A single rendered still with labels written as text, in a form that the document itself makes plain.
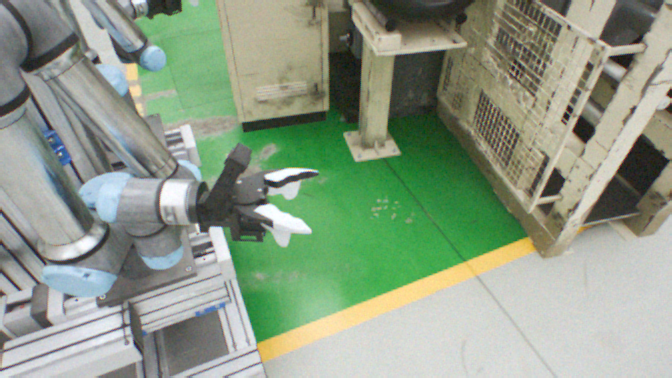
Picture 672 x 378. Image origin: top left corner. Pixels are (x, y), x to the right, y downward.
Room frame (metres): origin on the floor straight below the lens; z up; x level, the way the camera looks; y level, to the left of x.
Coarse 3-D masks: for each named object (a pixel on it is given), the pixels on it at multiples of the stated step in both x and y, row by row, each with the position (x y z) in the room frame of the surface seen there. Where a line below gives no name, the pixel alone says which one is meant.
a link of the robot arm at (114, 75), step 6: (96, 66) 1.11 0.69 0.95; (102, 66) 1.11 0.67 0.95; (108, 66) 1.11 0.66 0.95; (114, 66) 1.12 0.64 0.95; (102, 72) 1.08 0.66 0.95; (108, 72) 1.08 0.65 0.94; (114, 72) 1.09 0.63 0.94; (120, 72) 1.09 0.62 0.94; (108, 78) 1.06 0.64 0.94; (114, 78) 1.06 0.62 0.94; (120, 78) 1.07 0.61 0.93; (114, 84) 1.04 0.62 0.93; (120, 84) 1.06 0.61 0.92; (126, 84) 1.08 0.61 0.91; (120, 90) 1.05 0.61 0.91; (126, 90) 1.06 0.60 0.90; (126, 96) 1.06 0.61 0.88; (132, 96) 1.10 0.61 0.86; (132, 102) 1.08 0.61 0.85
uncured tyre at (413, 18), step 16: (368, 0) 1.51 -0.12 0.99; (384, 0) 1.45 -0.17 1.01; (400, 0) 1.46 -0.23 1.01; (416, 0) 1.49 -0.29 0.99; (432, 0) 1.69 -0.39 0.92; (448, 0) 1.50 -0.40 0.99; (464, 0) 1.52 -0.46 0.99; (400, 16) 1.49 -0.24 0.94; (416, 16) 1.48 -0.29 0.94; (432, 16) 1.49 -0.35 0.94; (448, 16) 1.54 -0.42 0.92
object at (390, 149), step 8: (344, 136) 2.01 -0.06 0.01; (352, 136) 2.00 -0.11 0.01; (360, 144) 1.92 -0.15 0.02; (392, 144) 1.93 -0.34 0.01; (352, 152) 1.86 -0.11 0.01; (360, 152) 1.85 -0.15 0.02; (368, 152) 1.85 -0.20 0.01; (384, 152) 1.85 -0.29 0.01; (392, 152) 1.85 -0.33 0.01; (360, 160) 1.79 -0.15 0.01
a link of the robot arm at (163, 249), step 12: (168, 228) 0.47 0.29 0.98; (180, 228) 0.50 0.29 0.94; (132, 240) 0.45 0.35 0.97; (144, 240) 0.44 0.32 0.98; (156, 240) 0.45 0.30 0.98; (168, 240) 0.46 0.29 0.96; (180, 240) 0.49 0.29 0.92; (144, 252) 0.44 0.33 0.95; (156, 252) 0.44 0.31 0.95; (168, 252) 0.45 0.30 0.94; (180, 252) 0.47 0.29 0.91; (156, 264) 0.44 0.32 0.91; (168, 264) 0.45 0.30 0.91
